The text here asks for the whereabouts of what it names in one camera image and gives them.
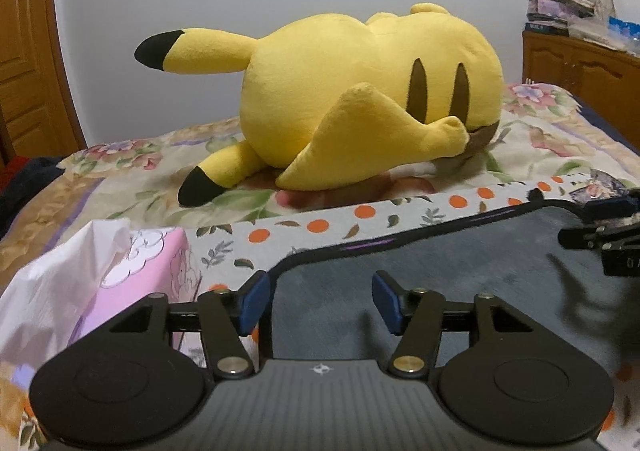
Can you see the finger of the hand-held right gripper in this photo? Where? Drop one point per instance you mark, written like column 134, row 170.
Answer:
column 607, row 211
column 580, row 237

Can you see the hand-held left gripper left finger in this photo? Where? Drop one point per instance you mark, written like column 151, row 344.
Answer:
column 255, row 303

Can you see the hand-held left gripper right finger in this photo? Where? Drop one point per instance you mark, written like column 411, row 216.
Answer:
column 386, row 303

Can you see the dark grey towel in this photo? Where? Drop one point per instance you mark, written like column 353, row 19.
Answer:
column 500, row 261

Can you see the orange dotted white cloth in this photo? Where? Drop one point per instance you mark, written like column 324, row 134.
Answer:
column 320, row 226

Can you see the wooden cabinet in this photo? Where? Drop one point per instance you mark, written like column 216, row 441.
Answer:
column 575, row 66

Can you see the floral bedsheet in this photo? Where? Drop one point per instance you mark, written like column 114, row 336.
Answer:
column 125, row 171

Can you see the white tissue paper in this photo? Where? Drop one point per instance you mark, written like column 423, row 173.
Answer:
column 55, row 291

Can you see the yellow plush toy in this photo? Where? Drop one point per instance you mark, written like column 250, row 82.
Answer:
column 350, row 96

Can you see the stack of printed packets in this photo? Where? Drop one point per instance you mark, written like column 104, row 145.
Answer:
column 555, row 6

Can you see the dark clothes pile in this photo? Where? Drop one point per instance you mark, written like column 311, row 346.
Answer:
column 25, row 191

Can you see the wooden door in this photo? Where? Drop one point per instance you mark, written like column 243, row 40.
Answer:
column 30, row 56

